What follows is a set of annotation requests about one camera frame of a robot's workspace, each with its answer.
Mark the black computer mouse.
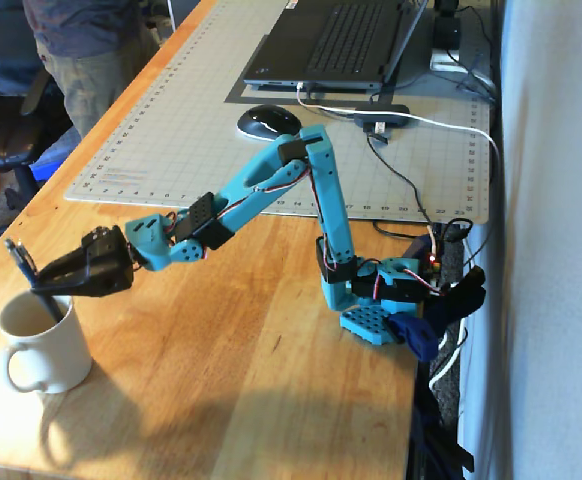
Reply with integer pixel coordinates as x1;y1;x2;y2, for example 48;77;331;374
235;104;304;145

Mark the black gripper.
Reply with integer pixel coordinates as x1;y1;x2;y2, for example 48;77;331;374
30;225;135;297

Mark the black usb hub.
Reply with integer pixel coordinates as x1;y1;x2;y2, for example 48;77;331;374
352;103;412;130

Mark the thin black cable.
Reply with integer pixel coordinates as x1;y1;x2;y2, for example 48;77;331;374
365;130;435;237

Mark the white ceramic mug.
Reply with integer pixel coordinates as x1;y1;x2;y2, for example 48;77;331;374
0;290;94;395

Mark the black clamp handle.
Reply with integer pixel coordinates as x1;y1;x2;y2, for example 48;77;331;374
404;233;488;332

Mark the black device on white base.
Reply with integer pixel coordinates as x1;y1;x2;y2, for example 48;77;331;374
428;0;473;72

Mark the short white cable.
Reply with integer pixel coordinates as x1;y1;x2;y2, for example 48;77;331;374
427;317;471;392

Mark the blue pen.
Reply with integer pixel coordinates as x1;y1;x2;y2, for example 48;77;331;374
4;238;65;322

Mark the grey gridded cutting mat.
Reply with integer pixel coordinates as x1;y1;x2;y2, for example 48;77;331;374
64;0;492;226

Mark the blue table clamp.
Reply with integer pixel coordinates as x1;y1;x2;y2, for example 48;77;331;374
387;312;448;364

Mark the black office chair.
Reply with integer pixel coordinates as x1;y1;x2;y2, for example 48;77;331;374
0;0;85;251

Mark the person in khaki trousers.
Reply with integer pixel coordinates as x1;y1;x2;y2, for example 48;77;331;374
22;0;163;139

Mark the dark grey laptop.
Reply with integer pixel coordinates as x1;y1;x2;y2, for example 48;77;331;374
242;0;430;94

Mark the long white cable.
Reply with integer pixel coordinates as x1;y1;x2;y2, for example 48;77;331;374
295;81;504;201

